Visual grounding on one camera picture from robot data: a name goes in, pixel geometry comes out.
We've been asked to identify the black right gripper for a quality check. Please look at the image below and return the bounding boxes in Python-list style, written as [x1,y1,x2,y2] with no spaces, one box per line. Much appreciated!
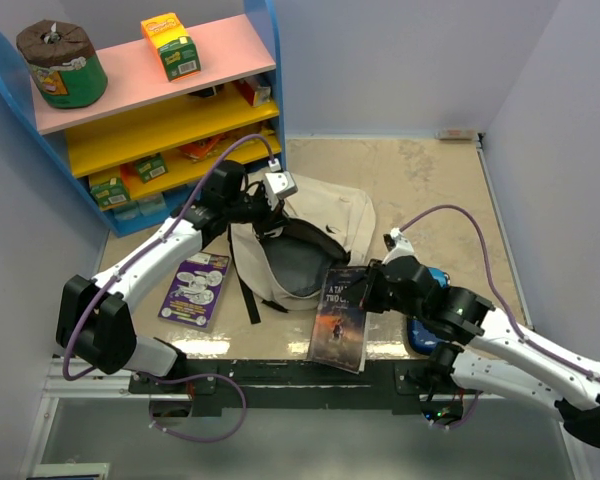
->
[341,258,425,321]

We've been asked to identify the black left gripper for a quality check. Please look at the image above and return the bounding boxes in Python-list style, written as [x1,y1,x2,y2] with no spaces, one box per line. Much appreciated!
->
[225,182,292,239]

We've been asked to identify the beige canvas backpack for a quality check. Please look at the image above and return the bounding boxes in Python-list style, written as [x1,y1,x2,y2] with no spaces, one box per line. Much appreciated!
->
[227,175,376,324]

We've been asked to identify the purple treehouse paperback book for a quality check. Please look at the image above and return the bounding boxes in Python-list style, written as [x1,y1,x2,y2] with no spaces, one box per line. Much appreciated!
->
[158,252,230,332]

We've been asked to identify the dark tale of two cities book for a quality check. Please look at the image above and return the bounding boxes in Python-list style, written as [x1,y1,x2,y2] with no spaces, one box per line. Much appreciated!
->
[306,267,367,374]

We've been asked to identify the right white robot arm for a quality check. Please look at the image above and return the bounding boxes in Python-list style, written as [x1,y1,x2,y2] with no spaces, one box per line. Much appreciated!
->
[358,256,600,449]

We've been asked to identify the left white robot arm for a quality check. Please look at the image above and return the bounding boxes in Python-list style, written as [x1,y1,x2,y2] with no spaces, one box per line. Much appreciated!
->
[56,160,297,392]

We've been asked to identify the yellow snack bag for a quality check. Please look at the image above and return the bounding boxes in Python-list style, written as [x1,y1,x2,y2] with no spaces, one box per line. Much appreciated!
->
[214,122,276,157]

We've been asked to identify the brown green toilet roll pack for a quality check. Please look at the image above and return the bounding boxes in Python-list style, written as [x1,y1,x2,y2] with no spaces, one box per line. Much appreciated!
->
[16,20,108,109]

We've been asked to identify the blue pencil case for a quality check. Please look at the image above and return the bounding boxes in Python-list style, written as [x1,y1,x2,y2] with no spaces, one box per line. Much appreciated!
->
[406,267,449,356]

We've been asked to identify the orange snack packet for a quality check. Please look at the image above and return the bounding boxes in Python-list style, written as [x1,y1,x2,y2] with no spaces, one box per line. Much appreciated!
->
[178,134,224,162]

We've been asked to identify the green sponge box middle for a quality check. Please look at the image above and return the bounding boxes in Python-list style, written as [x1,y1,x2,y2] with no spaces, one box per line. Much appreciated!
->
[131,153,168,184]

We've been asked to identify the blue wooden shelf unit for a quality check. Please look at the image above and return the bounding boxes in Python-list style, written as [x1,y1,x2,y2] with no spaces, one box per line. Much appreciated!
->
[0,1,285,236]

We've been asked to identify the red white small box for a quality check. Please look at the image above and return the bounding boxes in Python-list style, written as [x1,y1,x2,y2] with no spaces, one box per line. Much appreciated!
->
[233,76,271,107]

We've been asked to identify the black object on shelf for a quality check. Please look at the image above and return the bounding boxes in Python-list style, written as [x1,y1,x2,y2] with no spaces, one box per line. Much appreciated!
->
[188,84,225,99]

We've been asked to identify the green sponge box left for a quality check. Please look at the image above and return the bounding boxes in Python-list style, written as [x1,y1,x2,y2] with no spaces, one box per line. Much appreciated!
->
[89,176,130,209]

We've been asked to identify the orange green sponge box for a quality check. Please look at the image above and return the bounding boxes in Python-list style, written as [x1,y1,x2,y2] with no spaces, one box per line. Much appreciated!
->
[140,12,201,82]

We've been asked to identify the small white orange label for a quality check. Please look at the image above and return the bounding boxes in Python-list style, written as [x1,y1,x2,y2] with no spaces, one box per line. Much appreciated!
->
[435,128,479,142]

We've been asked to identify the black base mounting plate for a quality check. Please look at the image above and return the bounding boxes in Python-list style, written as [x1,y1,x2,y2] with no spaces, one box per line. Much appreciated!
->
[129,359,474,424]

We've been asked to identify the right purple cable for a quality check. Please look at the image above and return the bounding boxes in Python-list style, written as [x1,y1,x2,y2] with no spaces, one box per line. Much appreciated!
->
[392,204,600,389]

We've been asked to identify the purple cable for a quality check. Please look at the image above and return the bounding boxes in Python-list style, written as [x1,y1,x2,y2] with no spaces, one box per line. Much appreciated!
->
[62,133,281,382]
[392,204,600,389]

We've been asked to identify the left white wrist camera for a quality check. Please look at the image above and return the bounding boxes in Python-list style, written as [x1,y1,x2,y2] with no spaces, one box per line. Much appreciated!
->
[264,171,298,201]

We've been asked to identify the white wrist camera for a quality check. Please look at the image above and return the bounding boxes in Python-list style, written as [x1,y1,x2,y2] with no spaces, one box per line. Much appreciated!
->
[264,171,298,201]
[382,227,415,264]

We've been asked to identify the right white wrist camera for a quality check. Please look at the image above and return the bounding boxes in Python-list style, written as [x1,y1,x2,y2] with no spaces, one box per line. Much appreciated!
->
[382,227,415,264]

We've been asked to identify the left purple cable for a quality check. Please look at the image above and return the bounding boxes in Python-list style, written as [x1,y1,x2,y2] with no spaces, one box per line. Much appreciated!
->
[62,133,281,382]

